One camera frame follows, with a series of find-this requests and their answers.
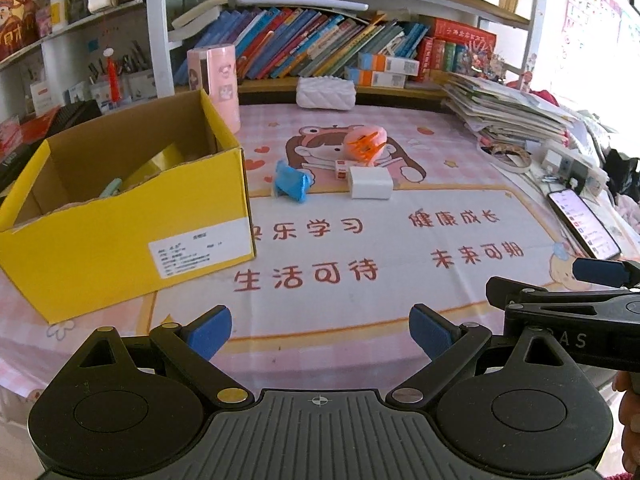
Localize red knot tassel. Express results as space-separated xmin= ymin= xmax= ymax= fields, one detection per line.
xmin=106 ymin=47 xmax=125 ymax=103

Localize dark clothing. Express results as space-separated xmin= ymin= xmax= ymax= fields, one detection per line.
xmin=602 ymin=145 xmax=640 ymax=196

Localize red thick dictionary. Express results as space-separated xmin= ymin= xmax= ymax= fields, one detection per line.
xmin=431 ymin=16 xmax=498 ymax=51

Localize person's right hand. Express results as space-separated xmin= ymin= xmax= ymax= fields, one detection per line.
xmin=618 ymin=374 xmax=640 ymax=480

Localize white tape ring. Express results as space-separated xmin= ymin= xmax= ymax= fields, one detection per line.
xmin=492 ymin=147 xmax=532 ymax=175

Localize white quilted pouch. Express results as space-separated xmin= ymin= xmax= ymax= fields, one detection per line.
xmin=296 ymin=75 xmax=357 ymax=111

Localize row of colourful books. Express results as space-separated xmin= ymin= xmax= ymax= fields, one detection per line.
xmin=192 ymin=6 xmax=431 ymax=81

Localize black smartphone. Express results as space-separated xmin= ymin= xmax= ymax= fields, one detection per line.
xmin=547 ymin=189 xmax=622 ymax=261

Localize stack of papers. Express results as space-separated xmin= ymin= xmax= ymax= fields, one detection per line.
xmin=442 ymin=71 xmax=581 ymax=148

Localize pink cartoon dispenser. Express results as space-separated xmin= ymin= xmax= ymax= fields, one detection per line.
xmin=187 ymin=44 xmax=241 ymax=133

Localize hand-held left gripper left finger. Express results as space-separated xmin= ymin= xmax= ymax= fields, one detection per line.
xmin=75 ymin=304 xmax=256 ymax=408

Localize white charger block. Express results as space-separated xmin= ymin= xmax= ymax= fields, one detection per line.
xmin=348 ymin=166 xmax=393 ymax=200

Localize small red white box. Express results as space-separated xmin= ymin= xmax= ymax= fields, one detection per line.
xmin=332 ymin=158 xmax=366 ymax=179

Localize black flat device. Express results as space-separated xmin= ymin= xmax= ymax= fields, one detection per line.
xmin=0 ymin=100 xmax=103 ymax=191

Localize pink fuzzy ball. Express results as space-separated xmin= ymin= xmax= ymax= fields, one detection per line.
xmin=342 ymin=125 xmax=388 ymax=153

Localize orange hair clip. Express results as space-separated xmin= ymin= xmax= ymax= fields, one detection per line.
xmin=345 ymin=132 xmax=388 ymax=167

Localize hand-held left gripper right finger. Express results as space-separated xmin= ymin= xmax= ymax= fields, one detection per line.
xmin=385 ymin=303 xmax=583 ymax=408

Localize yellow cardboard box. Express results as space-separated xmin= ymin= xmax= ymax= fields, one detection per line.
xmin=0 ymin=88 xmax=257 ymax=324

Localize white power strip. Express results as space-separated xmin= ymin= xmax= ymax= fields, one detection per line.
xmin=540 ymin=140 xmax=608 ymax=196

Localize white bookshelf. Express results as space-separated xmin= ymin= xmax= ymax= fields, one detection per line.
xmin=145 ymin=0 xmax=551 ymax=101

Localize white light bar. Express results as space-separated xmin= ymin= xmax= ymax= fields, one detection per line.
xmin=235 ymin=0 xmax=368 ymax=12

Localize white pen holders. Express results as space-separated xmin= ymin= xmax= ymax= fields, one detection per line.
xmin=87 ymin=40 xmax=156 ymax=111

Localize alphabet wall poster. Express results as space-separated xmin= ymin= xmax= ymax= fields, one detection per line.
xmin=562 ymin=0 xmax=623 ymax=56

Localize blue plastic toy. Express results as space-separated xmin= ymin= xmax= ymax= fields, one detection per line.
xmin=271 ymin=159 xmax=313 ymax=204

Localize pink printed desk mat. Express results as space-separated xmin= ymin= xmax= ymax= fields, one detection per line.
xmin=0 ymin=102 xmax=640 ymax=401

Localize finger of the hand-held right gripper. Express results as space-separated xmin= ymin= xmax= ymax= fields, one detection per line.
xmin=486 ymin=276 xmax=640 ymax=307
xmin=572 ymin=259 xmax=640 ymax=288

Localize orange white carton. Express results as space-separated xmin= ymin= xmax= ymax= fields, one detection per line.
xmin=345 ymin=67 xmax=407 ymax=88
xmin=357 ymin=52 xmax=420 ymax=75

